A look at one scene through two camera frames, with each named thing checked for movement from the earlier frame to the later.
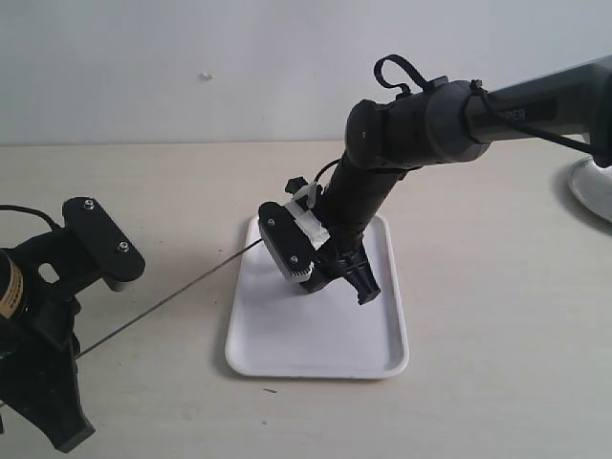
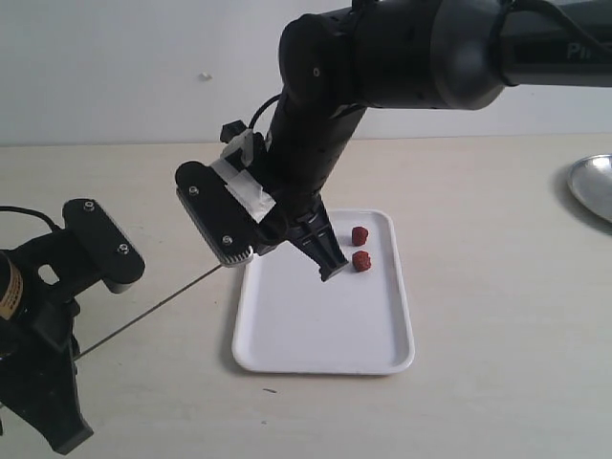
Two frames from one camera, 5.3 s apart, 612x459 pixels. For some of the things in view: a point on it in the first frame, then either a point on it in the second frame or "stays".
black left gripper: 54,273 stays
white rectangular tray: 278,330 stays
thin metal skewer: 161,303 stays
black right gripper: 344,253 -> 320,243
